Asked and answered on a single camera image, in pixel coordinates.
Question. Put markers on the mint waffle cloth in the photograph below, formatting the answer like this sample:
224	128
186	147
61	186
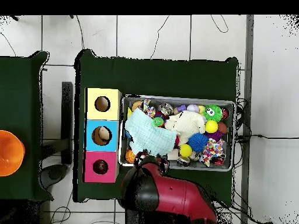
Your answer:
149	137

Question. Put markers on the cream waffle cloth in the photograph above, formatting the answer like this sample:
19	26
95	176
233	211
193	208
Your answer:
186	123

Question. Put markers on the colourful patterned cloth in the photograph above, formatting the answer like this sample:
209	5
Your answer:
212	150
148	109

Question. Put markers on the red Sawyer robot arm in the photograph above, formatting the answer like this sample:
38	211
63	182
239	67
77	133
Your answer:
177	196

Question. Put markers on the wooden box with three holes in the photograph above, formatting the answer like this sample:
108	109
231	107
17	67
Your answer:
102	93

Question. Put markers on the spiky multicolour caterpillar toy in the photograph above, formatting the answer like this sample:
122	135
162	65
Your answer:
158	122

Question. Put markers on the small orange basketball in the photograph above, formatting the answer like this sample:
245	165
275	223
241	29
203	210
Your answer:
129	156

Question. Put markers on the yellow ball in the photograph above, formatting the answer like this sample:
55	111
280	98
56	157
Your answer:
185	150
211	126

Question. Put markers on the blue spiky ball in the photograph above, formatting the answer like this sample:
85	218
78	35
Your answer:
198	142

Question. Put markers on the dark green table cloth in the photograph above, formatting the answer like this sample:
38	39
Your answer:
23	81
175	77

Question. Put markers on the green spiky googly-eyed ball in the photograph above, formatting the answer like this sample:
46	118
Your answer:
213	115

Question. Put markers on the orange plastic bowl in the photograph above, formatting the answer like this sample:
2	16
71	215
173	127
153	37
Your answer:
9	152

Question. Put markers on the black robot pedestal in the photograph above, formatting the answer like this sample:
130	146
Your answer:
144	219

